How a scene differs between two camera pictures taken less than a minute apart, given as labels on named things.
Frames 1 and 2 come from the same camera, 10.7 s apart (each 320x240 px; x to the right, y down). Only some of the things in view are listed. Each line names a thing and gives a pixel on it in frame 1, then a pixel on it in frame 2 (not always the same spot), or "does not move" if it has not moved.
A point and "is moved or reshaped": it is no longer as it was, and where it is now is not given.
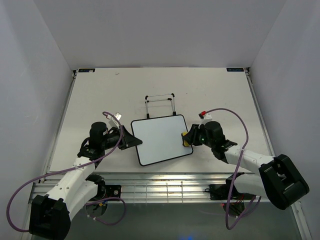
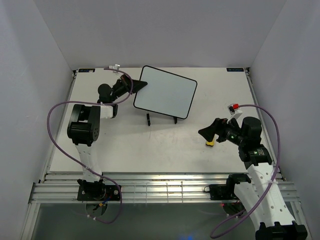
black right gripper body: (198, 136) -> (228, 131)
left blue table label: (86, 70) does not move
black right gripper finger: (128, 139) -> (137, 85)
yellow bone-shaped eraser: (186, 144) is moved or reshaped
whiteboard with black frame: (162, 139) -> (165, 93)
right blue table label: (235, 69) does not move
